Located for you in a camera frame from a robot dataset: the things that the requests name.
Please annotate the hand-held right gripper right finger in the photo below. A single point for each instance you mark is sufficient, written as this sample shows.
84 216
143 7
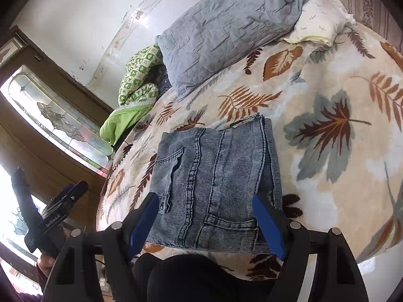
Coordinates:
270 229

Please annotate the dark purple cloth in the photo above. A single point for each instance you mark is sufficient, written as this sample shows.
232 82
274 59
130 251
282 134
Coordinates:
164 85

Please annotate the grey pillow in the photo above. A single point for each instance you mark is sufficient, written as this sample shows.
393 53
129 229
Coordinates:
226 28

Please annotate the person's left hand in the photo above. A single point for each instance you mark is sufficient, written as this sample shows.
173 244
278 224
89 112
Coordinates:
47 262

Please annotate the green patterned quilt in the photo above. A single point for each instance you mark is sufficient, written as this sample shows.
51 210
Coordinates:
138 75

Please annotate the leaf print fleece blanket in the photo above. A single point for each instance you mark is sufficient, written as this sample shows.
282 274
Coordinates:
330 85

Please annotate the grey-blue denim pants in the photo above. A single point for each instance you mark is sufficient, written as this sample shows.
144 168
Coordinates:
214 170

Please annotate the lime green cloth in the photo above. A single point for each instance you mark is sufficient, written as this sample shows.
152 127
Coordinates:
122 122

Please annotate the wooden door with glass pane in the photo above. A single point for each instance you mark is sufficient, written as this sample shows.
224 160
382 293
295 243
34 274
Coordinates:
47 116

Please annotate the striped pink fabric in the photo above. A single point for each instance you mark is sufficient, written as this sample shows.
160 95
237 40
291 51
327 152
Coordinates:
368 3

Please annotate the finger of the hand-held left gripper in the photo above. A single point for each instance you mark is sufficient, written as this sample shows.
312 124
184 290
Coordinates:
71 195
23 195

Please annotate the white pillow with yellow trim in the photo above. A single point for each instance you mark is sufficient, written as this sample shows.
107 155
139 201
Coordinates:
318 15

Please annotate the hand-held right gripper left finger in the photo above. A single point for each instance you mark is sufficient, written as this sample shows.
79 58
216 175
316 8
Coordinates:
141 226

